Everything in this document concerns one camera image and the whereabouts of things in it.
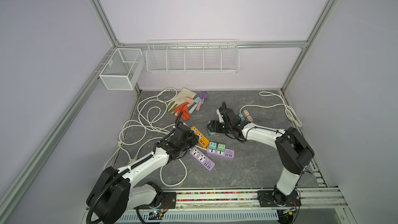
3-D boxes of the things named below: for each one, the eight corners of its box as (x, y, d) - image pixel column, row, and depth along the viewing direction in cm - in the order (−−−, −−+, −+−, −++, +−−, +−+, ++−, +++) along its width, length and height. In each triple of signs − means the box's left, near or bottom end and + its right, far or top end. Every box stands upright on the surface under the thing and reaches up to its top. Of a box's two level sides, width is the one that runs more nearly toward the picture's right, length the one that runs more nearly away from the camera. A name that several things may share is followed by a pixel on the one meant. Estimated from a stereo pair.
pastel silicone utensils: (187, 112, 110) (186, 110, 108) (201, 92, 122) (201, 90, 120) (195, 115, 108) (195, 113, 106) (208, 95, 120) (208, 93, 118)
